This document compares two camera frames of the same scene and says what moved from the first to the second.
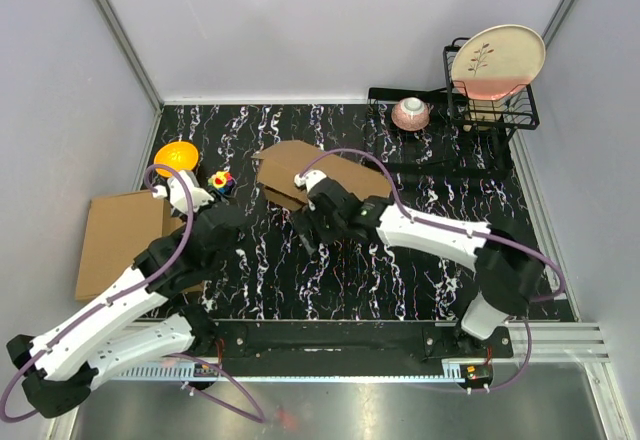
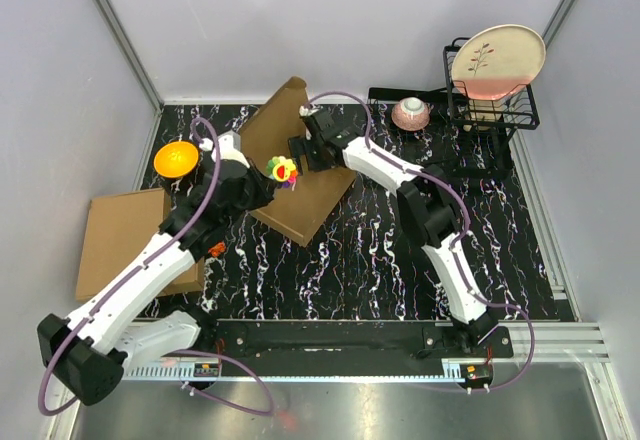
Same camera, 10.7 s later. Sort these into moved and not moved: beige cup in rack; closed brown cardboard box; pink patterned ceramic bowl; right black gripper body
Moved: right black gripper body
Not moved: closed brown cardboard box; beige cup in rack; pink patterned ceramic bowl
